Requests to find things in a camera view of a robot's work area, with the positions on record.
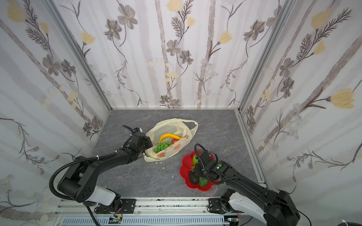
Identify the green grape bunch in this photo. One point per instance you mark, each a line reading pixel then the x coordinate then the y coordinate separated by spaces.
pixel 162 146

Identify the white slotted cable duct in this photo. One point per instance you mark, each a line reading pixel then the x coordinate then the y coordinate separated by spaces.
pixel 163 221

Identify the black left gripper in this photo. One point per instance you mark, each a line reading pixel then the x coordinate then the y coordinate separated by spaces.
pixel 145 144

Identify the yellow printed plastic bag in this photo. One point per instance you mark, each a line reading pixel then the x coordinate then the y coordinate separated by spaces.
pixel 186 129

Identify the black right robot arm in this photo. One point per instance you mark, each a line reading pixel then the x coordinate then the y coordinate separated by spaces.
pixel 269 207

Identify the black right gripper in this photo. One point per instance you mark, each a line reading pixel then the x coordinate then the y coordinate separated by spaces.
pixel 198 172

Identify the yellow banana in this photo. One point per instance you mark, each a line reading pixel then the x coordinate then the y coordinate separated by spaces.
pixel 168 135

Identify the light green custard apple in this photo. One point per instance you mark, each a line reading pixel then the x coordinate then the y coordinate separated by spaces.
pixel 194 160

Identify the red green mango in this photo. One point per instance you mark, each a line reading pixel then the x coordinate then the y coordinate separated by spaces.
pixel 175 140

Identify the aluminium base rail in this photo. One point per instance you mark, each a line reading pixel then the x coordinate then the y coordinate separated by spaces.
pixel 157 206

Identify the dark brown avocado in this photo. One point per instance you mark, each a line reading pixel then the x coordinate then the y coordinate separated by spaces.
pixel 193 178

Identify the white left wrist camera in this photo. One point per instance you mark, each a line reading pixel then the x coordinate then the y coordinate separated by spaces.
pixel 135 130

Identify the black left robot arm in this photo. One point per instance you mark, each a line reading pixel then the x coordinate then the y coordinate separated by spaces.
pixel 77 180

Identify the dark green avocado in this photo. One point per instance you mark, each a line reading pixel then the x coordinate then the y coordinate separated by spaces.
pixel 203 182

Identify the red flower-shaped plate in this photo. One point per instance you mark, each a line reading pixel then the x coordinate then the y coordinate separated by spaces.
pixel 187 164

